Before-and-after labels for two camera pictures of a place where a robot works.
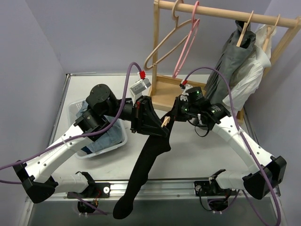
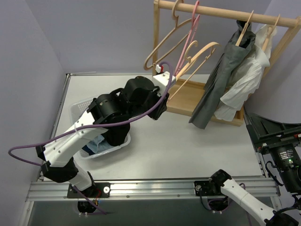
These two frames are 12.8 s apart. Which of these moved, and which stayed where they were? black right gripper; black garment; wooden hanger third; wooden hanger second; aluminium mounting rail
Moved: black right gripper; black garment
Stayed: wooden hanger third; aluminium mounting rail; wooden hanger second
